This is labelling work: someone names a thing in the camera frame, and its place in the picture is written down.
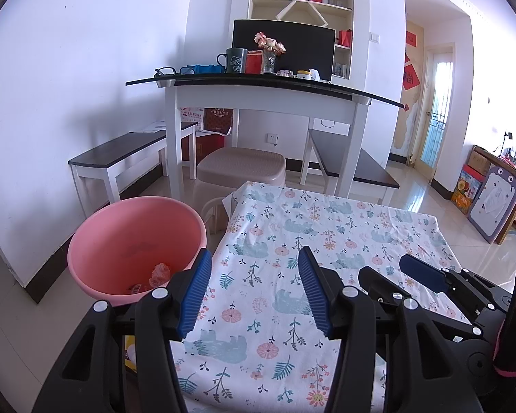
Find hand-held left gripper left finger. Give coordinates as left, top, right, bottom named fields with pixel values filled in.
left=32, top=247, right=213, bottom=413

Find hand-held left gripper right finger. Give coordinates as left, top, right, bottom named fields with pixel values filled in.
left=298, top=246, right=484, bottom=413

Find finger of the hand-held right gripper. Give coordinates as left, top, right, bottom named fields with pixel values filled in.
left=358, top=265, right=485, bottom=343
left=399, top=254, right=513, bottom=324

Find red white snack wrapper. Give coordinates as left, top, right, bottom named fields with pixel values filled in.
left=148, top=262, right=173, bottom=289

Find pink plastic basin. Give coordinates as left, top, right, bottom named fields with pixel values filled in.
left=67, top=197, right=208, bottom=306

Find floral animal print tablecloth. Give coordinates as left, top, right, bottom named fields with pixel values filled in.
left=172, top=181, right=474, bottom=413

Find fruit print box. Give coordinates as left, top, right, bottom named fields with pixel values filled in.
left=451, top=164, right=484, bottom=213

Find grey children's drawing board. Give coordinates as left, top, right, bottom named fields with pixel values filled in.
left=466, top=163, right=516, bottom=245

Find dark top white bench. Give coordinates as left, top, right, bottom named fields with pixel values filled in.
left=300, top=129, right=400, bottom=205
left=68, top=120, right=198, bottom=218

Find brown cardboard box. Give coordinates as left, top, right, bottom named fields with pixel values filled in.
left=469, top=145, right=493, bottom=175

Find beige plastic stool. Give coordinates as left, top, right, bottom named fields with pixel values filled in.
left=195, top=146, right=287, bottom=235

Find red cardboard box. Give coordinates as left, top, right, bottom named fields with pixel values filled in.
left=183, top=131, right=224, bottom=162

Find black tripod stand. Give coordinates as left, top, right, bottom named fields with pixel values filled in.
left=496, top=131, right=514, bottom=156

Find white glass door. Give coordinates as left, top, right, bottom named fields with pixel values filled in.
left=413, top=43, right=455, bottom=181

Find white paper bag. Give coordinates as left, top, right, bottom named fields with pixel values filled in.
left=314, top=117, right=352, bottom=136

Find dark red box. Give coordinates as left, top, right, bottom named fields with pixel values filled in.
left=203, top=107, right=234, bottom=134

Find white table black glass top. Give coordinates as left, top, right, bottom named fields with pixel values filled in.
left=126, top=73, right=407, bottom=201

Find blue plastic bag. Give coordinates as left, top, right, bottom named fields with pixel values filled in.
left=181, top=64, right=222, bottom=75

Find pink flowers in glass vase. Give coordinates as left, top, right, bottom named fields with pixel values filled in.
left=254, top=31, right=287, bottom=75

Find dark grey mug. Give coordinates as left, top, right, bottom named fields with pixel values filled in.
left=217, top=47, right=249, bottom=74

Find small red box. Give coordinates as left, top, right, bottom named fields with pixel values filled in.
left=245, top=50, right=264, bottom=74

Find black monitor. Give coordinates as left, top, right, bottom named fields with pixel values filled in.
left=232, top=19, right=337, bottom=82

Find white wall shelf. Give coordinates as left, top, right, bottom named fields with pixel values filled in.
left=247, top=0, right=355, bottom=80

